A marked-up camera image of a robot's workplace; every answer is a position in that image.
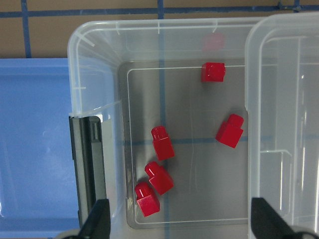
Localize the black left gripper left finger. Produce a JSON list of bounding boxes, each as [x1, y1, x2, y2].
[[78, 199, 111, 239]]

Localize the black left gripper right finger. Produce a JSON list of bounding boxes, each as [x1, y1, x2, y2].
[[250, 197, 295, 239]]

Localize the red block with round peg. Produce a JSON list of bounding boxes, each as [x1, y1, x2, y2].
[[151, 125, 175, 161]]

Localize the clear plastic box lid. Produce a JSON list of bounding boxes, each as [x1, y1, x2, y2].
[[245, 12, 319, 234]]

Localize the red block in box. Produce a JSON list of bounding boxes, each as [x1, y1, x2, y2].
[[201, 62, 226, 82], [135, 182, 160, 217], [215, 114, 244, 148], [145, 161, 174, 195]]

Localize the clear plastic storage box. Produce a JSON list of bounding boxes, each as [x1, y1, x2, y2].
[[68, 17, 263, 239]]

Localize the blue plastic tray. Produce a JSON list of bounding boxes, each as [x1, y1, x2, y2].
[[0, 58, 79, 238]]

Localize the black box latch handle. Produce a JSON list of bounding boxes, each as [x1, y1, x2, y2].
[[69, 116, 107, 226]]

